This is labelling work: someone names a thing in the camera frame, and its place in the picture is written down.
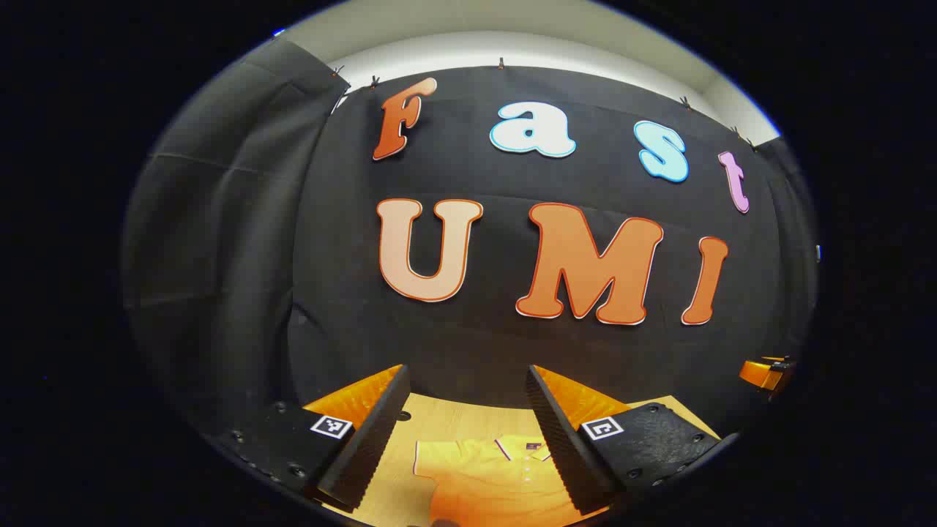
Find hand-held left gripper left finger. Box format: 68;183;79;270
218;364;411;513

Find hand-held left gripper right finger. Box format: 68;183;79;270
525;365;740;517

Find orange T-shirt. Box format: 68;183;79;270
412;434;610;527

